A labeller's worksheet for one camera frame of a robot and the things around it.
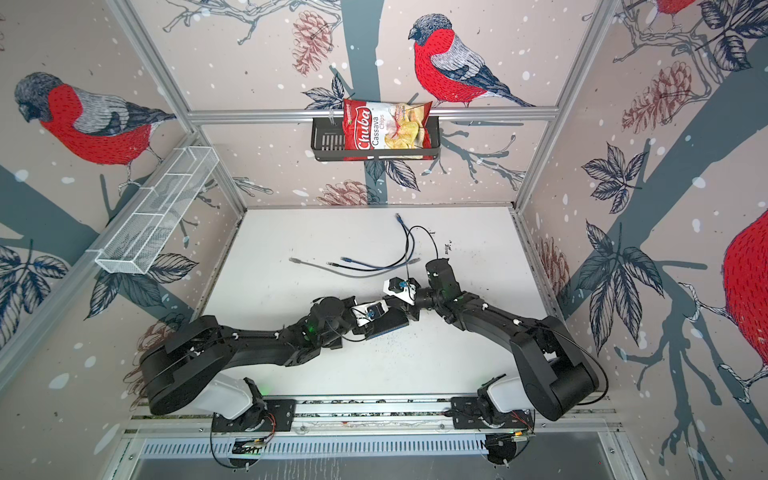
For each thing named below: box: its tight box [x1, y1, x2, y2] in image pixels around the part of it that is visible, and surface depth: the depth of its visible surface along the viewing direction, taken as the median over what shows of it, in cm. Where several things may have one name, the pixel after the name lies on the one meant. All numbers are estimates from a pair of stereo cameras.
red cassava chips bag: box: [343, 99, 433, 161], surface depth 90 cm
